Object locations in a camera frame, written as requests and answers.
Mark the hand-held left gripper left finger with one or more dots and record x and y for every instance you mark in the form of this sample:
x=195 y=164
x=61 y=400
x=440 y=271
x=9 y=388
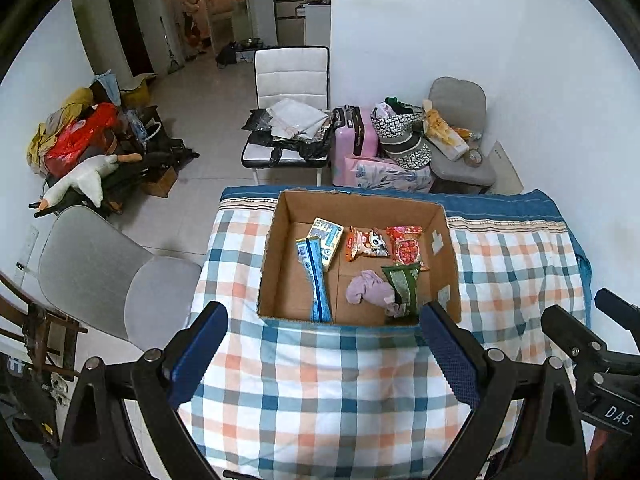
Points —
x=197 y=352

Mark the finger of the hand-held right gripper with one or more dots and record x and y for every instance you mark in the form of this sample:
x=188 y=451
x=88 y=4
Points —
x=572 y=330
x=620 y=305

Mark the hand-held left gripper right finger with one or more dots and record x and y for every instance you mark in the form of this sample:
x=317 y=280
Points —
x=450 y=355

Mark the green packet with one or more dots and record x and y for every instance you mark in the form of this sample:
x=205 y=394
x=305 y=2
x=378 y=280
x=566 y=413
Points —
x=404 y=285

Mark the purple cloth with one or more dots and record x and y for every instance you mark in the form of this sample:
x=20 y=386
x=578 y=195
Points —
x=367 y=287

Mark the red snack packet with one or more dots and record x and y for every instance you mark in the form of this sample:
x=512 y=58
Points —
x=406 y=247

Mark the long blue packet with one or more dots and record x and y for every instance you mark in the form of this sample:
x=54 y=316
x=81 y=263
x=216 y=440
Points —
x=314 y=280

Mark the orange panda snack packet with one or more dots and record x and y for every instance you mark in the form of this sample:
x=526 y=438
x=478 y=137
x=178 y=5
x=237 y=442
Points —
x=365 y=245

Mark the white blue snack box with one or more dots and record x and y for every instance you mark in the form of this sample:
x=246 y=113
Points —
x=325 y=242

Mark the light grey shell chair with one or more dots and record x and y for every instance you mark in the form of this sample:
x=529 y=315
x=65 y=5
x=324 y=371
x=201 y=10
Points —
x=100 y=270

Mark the plaid blanket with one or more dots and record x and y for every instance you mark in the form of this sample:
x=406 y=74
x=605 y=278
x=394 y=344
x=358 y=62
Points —
x=325 y=390

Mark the wooden stool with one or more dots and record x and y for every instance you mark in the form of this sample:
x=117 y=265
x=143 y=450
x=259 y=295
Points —
x=37 y=325

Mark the white board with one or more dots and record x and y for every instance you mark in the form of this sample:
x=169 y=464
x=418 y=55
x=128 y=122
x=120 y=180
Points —
x=506 y=170

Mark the small brown cardboard box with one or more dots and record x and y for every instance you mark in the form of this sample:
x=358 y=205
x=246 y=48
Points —
x=160 y=182

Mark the floral wrapped pack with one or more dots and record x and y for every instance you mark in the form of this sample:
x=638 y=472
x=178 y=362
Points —
x=390 y=175

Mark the pile of black gear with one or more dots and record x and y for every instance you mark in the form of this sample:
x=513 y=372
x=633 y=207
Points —
x=150 y=162

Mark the tape roll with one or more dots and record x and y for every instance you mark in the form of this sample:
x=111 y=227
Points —
x=473 y=157

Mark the white goose plush toy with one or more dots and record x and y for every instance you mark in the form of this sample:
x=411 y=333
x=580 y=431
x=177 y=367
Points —
x=87 y=177

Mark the white package with yellow bag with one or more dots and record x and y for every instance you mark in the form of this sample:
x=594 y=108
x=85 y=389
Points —
x=445 y=132

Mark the black plastic bag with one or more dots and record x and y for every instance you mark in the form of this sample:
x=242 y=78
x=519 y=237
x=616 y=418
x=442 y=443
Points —
x=290 y=147

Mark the black white patterned tote bag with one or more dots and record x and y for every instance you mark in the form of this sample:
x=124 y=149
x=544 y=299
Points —
x=400 y=135

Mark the pink suitcase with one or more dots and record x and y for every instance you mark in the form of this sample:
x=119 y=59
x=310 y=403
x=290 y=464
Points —
x=352 y=140

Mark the red plastic bag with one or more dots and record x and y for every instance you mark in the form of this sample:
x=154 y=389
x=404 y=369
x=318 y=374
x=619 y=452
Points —
x=80 y=140

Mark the grey plastic bag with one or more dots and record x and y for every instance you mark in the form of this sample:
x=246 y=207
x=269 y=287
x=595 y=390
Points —
x=297 y=117

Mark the grey chair with cushion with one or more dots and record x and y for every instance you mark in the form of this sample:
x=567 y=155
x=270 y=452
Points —
x=457 y=97

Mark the yellow cloth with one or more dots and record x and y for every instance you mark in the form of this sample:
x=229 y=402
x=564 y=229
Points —
x=50 y=132

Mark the yellow box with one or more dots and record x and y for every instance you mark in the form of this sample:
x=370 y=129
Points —
x=137 y=92

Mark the white padded chair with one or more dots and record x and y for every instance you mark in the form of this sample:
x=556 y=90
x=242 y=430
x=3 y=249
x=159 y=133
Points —
x=292 y=72

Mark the metal bowl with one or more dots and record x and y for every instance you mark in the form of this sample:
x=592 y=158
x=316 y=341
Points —
x=249 y=42

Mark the plush bear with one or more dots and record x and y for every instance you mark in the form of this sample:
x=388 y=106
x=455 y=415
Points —
x=191 y=15

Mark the white cabinet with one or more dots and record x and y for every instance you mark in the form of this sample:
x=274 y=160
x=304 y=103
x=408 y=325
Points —
x=317 y=25

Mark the white wall socket strip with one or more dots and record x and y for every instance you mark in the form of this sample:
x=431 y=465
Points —
x=27 y=252

